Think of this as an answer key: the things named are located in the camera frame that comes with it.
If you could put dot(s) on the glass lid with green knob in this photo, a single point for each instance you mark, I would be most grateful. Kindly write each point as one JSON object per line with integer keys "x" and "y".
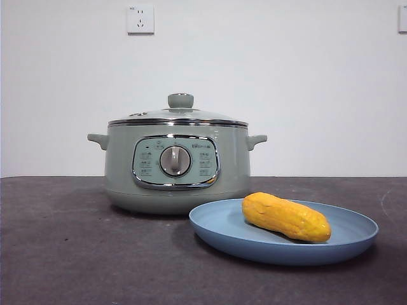
{"x": 180, "y": 101}

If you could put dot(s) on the blue round plate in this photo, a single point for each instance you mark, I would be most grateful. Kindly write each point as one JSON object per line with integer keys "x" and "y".
{"x": 222, "y": 232}

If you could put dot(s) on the yellow corn cob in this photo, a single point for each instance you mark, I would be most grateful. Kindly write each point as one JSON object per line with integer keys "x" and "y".
{"x": 286, "y": 219}

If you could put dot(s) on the white wall plate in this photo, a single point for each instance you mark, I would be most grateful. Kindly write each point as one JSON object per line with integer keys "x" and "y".
{"x": 403, "y": 19}

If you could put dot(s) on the pale green electric steamer pot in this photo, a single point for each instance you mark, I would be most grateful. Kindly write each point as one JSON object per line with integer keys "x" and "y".
{"x": 121, "y": 178}

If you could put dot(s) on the white wall socket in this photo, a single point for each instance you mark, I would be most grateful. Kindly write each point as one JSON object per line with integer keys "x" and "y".
{"x": 140, "y": 19}

